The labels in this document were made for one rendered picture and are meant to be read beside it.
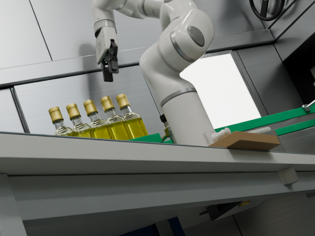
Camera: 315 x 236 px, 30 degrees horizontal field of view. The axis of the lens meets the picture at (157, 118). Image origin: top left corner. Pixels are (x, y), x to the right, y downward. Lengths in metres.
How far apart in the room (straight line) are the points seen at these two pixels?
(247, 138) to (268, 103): 1.11
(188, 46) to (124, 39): 0.87
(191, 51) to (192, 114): 0.15
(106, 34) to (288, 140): 0.71
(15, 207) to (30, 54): 1.37
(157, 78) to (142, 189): 0.48
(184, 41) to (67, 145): 0.64
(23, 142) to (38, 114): 1.19
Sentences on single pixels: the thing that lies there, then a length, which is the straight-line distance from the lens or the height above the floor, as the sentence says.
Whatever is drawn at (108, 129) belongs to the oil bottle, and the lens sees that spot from 1.79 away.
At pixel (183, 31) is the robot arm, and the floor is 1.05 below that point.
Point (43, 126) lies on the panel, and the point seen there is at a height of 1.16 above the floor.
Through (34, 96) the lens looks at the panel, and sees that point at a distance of 1.95.
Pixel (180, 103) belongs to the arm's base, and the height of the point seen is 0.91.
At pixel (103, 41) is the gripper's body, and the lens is 1.94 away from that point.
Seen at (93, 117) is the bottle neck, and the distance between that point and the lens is 1.81.
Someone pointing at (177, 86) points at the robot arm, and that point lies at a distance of 1.39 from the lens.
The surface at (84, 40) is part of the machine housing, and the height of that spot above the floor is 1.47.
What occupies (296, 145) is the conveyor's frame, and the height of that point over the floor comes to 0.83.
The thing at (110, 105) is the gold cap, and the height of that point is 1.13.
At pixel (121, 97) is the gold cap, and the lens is 1.88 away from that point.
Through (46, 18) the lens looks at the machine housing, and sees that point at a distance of 2.17.
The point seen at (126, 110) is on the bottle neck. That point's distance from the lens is 1.86.
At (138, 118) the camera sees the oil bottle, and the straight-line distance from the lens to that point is 1.85.
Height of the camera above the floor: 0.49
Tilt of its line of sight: 17 degrees up
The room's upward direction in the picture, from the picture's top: 23 degrees counter-clockwise
